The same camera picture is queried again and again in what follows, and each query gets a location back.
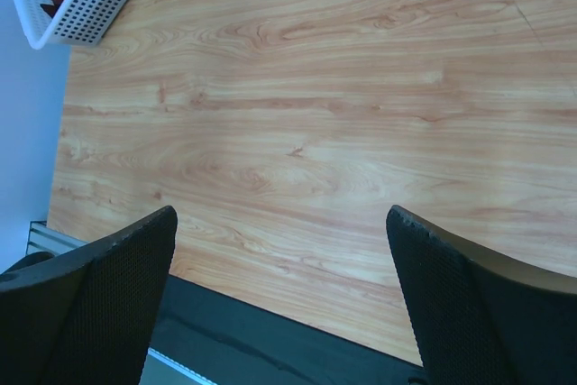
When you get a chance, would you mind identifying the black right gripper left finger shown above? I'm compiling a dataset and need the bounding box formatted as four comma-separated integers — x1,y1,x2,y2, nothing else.
1,206,178,384

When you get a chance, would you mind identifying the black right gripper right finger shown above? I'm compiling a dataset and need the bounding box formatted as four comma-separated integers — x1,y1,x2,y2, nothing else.
386,206,576,384

